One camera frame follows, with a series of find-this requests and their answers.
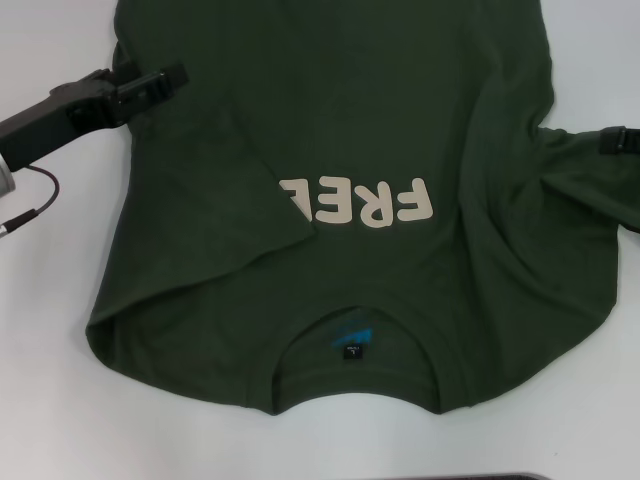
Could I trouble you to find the dark green FREE T-shirt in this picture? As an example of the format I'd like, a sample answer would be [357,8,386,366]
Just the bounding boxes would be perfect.
[84,0,640,419]

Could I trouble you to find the dark grey torso edge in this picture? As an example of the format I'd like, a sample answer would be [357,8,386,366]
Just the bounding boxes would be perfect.
[449,471,569,480]

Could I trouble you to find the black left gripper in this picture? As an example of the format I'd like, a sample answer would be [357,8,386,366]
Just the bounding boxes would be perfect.
[0,63,190,174]

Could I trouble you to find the left arm cable with plug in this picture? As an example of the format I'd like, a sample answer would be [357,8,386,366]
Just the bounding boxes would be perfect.
[0,164,64,241]

